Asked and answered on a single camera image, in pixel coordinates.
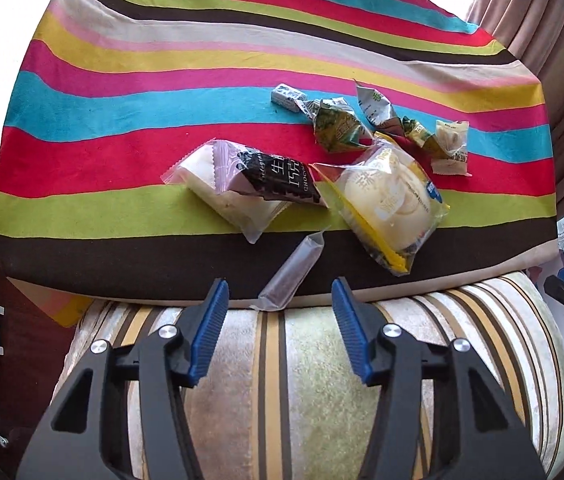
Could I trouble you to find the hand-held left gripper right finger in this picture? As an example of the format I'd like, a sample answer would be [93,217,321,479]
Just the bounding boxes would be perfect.
[331,276,548,480]

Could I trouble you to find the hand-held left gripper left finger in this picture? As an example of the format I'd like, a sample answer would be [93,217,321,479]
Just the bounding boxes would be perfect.
[14,277,230,480]

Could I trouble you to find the grey stick packet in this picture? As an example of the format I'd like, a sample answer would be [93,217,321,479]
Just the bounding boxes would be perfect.
[249,227,332,312]

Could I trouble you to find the white bun packet yellow edges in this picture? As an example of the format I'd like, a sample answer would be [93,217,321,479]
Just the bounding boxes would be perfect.
[309,137,450,277]

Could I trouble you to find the pink-black white cake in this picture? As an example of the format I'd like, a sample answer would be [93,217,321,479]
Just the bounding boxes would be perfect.
[162,139,328,245]

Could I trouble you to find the cream cookie packet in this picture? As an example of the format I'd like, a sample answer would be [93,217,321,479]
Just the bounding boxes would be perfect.
[429,119,473,177]

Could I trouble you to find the green leaf print snack packet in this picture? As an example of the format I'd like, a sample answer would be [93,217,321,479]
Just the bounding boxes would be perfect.
[304,97,375,153]

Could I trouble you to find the small crinkled snack packet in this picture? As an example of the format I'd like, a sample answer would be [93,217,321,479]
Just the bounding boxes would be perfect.
[397,117,438,156]

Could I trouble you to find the silver foil snack packet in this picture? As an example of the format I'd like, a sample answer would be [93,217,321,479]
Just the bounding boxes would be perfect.
[353,80,403,133]

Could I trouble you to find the small grey candy packet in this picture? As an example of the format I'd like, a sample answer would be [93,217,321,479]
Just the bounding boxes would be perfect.
[270,84,310,110]

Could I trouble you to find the brown yellow striped towel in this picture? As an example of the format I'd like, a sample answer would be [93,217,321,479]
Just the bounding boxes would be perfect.
[64,270,564,480]

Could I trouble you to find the beige curtain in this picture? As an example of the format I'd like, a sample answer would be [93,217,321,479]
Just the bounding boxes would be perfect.
[464,0,564,221]

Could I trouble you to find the rainbow striped blanket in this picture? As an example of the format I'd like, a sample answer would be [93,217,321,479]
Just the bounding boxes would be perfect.
[0,0,560,328]

